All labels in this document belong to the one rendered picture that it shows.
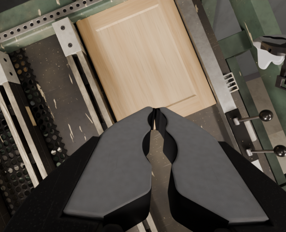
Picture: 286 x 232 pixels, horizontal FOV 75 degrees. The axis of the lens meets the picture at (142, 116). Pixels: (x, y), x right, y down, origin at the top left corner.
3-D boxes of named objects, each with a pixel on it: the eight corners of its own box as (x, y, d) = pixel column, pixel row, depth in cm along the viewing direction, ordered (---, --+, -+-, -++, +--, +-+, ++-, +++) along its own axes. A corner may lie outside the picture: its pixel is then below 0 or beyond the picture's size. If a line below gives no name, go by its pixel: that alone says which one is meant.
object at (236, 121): (234, 114, 69) (272, 106, 57) (238, 124, 69) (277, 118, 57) (228, 118, 67) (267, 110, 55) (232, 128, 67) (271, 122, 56)
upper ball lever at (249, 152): (246, 144, 69) (287, 142, 57) (250, 153, 69) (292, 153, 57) (241, 148, 67) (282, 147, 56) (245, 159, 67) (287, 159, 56)
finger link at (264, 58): (240, 65, 43) (275, 76, 36) (242, 38, 40) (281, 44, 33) (252, 61, 44) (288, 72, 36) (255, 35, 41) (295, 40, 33)
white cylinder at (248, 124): (253, 138, 72) (245, 119, 72) (258, 139, 69) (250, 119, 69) (246, 141, 72) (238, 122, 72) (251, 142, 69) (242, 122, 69)
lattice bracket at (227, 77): (228, 73, 72) (231, 72, 69) (235, 90, 72) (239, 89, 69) (218, 77, 72) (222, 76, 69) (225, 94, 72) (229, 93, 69)
